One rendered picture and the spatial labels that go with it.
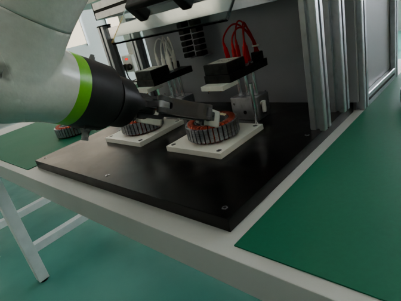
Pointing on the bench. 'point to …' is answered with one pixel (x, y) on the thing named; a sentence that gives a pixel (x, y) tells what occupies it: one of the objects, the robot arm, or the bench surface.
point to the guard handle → (135, 9)
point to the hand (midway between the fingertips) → (184, 118)
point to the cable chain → (194, 43)
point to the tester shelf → (108, 9)
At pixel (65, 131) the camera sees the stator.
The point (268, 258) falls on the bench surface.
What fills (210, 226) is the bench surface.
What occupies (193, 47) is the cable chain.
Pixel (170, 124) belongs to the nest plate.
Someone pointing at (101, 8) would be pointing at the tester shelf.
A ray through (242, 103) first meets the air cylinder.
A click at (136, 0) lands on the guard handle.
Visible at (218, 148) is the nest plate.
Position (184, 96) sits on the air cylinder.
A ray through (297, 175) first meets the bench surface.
